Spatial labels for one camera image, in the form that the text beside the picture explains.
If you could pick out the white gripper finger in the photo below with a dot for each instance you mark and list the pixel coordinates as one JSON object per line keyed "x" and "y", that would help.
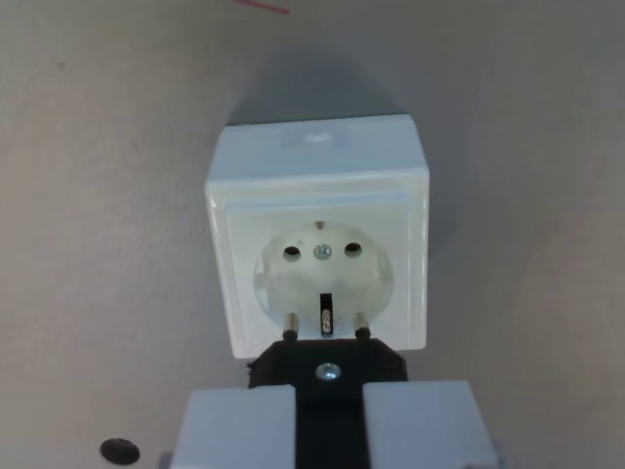
{"x": 234, "y": 430}
{"x": 425, "y": 425}

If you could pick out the black two-pin power plug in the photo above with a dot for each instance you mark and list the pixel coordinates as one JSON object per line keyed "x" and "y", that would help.
{"x": 329, "y": 415}

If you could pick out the white wall socket box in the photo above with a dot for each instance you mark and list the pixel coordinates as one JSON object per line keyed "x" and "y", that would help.
{"x": 390, "y": 234}

